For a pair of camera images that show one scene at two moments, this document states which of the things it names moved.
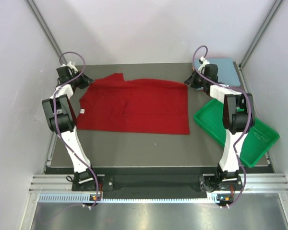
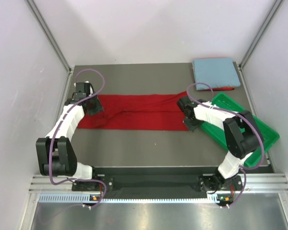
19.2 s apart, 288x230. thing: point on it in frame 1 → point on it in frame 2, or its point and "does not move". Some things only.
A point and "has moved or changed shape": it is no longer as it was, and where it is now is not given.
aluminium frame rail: (250, 182) does not move
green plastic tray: (256, 143) does not move
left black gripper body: (76, 82) → (94, 105)
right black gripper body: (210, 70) → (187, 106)
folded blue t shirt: (227, 74) does not move
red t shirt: (145, 105) has moved or changed shape
